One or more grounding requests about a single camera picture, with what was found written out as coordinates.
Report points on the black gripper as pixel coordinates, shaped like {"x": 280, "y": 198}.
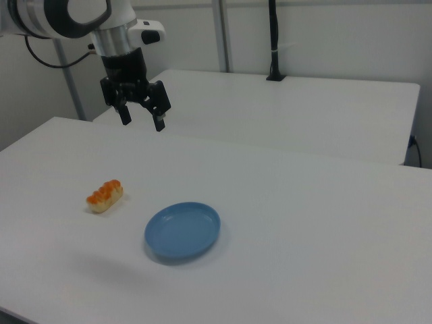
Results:
{"x": 125, "y": 72}

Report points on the orange glazed bread loaf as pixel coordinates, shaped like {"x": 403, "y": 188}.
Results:
{"x": 104, "y": 200}

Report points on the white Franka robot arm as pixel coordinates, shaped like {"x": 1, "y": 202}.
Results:
{"x": 33, "y": 17}

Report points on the white side table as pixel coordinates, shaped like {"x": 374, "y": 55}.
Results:
{"x": 270, "y": 111}

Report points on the blue round plate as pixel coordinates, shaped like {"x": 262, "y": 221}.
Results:
{"x": 182, "y": 233}

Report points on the grey metal frame post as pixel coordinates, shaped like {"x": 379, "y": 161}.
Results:
{"x": 69, "y": 81}
{"x": 222, "y": 33}

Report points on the black camera pole with base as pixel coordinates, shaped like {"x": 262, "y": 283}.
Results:
{"x": 275, "y": 33}

